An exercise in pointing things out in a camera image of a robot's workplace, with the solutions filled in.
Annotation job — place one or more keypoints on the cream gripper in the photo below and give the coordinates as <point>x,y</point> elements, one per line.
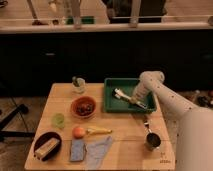
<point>135,99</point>

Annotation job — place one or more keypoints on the white dish brush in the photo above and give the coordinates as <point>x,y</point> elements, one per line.
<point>118,93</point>

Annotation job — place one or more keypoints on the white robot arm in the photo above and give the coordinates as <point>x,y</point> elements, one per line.
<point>194,148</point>

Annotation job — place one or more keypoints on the green plastic tray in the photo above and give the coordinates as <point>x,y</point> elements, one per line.
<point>127,85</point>

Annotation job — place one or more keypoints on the metal measuring cup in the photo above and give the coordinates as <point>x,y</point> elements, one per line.
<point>153,140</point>

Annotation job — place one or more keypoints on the orange bowl with dark food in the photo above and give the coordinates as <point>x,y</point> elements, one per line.
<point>83,107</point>

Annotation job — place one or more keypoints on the orange round fruit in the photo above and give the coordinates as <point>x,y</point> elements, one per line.
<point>78,132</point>

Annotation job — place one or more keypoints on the light blue cloth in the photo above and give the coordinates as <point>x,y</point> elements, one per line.
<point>96,151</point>

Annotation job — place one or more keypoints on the blue sponge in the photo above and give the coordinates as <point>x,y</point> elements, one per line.
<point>77,150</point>

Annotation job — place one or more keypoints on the small green cup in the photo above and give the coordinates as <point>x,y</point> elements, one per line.
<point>58,121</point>

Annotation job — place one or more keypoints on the beige block sponge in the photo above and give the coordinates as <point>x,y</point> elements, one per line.
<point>46,148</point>

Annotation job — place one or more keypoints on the black chair base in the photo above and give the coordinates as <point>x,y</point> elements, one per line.
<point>7,124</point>

